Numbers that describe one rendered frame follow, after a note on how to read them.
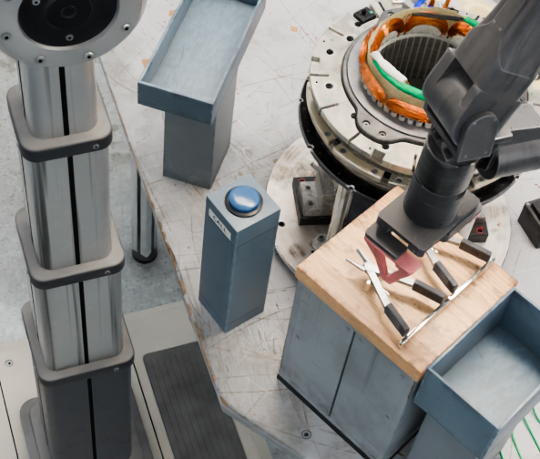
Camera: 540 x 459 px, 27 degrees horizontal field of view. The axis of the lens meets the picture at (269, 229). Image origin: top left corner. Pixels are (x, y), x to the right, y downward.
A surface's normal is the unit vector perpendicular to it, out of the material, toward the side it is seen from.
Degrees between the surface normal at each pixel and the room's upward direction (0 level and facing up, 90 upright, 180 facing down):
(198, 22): 0
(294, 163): 0
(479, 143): 83
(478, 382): 0
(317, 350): 90
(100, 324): 90
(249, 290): 90
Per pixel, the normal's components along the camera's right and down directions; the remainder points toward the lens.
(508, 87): 0.29, 0.70
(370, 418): -0.70, 0.54
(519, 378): 0.09, -0.58
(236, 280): 0.59, 0.69
